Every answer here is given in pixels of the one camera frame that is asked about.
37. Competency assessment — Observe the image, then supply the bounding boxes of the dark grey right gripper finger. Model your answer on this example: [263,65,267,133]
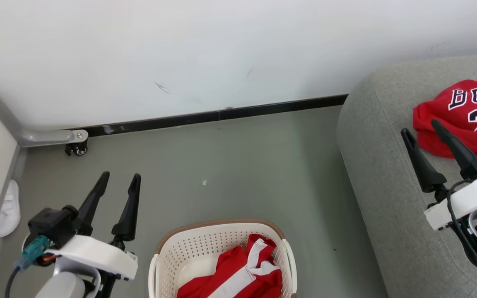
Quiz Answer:
[431,120,477,181]
[400,128,448,203]

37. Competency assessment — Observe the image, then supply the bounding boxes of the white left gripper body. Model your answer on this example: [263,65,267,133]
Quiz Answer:
[46,234,139,282]

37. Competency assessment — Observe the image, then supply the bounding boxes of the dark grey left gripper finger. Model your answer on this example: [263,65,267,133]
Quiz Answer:
[72,171,110,236]
[111,173,142,249]

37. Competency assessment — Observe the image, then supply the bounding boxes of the red Bulls basketball jersey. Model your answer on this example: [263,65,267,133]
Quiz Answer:
[412,79,477,166]

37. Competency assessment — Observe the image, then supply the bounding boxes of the red garment with white stripes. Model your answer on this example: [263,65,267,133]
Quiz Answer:
[176,234,283,298]

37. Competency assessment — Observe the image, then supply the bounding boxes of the grey fabric sofa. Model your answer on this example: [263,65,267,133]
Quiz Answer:
[337,53,477,298]

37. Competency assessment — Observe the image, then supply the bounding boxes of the black caster wheel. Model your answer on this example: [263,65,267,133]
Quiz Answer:
[65,141,89,157]

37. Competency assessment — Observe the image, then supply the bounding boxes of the white perforated laundry basket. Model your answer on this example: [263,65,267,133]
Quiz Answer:
[148,219,298,298]

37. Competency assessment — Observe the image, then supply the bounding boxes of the white slipper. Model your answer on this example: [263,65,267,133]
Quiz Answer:
[0,179,22,239]

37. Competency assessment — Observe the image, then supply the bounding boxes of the black baseboard strip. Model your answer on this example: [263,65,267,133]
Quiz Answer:
[67,94,349,138]

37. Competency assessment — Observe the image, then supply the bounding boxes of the teal cable connector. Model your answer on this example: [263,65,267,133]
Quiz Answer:
[14,235,51,272]

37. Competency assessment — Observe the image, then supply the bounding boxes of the grey metal frame with caster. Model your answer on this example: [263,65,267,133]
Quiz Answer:
[0,65,89,148]

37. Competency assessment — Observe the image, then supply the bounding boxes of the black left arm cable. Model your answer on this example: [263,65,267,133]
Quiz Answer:
[5,265,22,298]

